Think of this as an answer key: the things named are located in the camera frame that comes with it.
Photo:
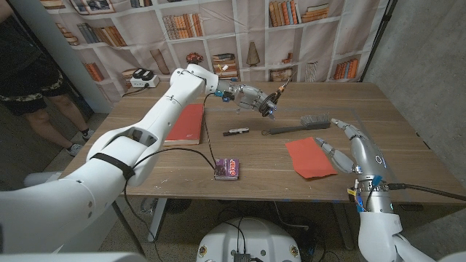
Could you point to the white power adapter box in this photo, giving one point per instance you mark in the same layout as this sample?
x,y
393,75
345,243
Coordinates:
x,y
143,81

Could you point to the red origami paper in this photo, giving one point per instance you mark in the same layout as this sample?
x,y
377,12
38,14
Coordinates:
x,y
307,160

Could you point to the purple jello box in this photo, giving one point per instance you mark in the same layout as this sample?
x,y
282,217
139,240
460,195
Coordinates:
x,y
226,169

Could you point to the standing person in black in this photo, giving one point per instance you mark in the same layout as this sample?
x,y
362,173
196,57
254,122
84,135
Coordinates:
x,y
25,72

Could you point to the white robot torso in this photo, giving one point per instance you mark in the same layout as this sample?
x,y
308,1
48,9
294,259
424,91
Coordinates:
x,y
251,240

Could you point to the red hardcover book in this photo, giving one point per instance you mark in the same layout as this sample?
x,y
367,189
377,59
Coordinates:
x,y
185,123

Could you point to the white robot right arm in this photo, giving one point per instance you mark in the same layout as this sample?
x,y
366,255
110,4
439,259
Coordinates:
x,y
378,229

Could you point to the black and white marker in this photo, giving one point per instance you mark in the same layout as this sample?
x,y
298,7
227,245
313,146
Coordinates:
x,y
238,130

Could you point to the printed bookshelf backdrop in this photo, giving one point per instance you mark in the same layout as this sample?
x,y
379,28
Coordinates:
x,y
236,36

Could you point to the grey hair brush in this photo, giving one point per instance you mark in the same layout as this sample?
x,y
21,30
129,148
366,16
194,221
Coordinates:
x,y
313,122

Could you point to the white table leg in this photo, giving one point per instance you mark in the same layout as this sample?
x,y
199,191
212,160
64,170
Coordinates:
x,y
157,218

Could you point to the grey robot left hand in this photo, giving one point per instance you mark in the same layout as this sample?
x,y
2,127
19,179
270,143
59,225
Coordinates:
x,y
247,96

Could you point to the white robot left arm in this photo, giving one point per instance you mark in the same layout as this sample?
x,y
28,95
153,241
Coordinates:
x,y
109,163

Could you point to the black backdrop stand pole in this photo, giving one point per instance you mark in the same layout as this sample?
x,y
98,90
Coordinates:
x,y
378,40

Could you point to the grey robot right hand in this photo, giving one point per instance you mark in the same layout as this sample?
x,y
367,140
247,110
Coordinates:
x,y
367,160

